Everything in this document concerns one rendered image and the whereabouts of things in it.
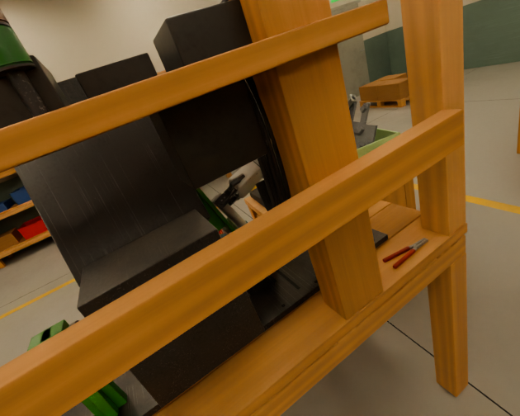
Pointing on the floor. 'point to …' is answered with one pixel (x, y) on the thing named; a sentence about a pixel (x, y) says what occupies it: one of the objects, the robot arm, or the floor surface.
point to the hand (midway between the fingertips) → (224, 202)
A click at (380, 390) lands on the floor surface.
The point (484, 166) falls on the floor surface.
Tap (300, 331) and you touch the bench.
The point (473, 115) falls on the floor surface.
